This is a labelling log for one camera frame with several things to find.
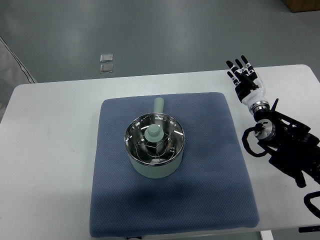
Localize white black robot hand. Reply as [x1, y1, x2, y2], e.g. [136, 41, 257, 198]
[226, 55, 270, 115]

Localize glass lid green knob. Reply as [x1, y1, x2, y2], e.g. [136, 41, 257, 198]
[124, 113, 186, 167]

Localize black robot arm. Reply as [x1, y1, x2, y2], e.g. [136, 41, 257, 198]
[241, 101, 320, 188]

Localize mint green pot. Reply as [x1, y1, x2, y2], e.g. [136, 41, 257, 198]
[124, 97, 186, 179]

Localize brown cardboard box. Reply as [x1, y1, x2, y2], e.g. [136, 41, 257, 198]
[282, 0, 320, 13]

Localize blue quilted mat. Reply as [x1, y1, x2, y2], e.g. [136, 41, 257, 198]
[89, 92, 260, 238]

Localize grey fabric cover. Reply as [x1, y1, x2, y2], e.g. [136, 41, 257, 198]
[0, 37, 37, 120]

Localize black cable loop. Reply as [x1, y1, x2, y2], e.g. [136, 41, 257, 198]
[241, 124, 271, 158]

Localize wire steamer rack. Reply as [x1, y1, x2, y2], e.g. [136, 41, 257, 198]
[135, 134, 176, 165]

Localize black table bracket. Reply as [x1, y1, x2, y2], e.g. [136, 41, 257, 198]
[298, 225, 320, 233]

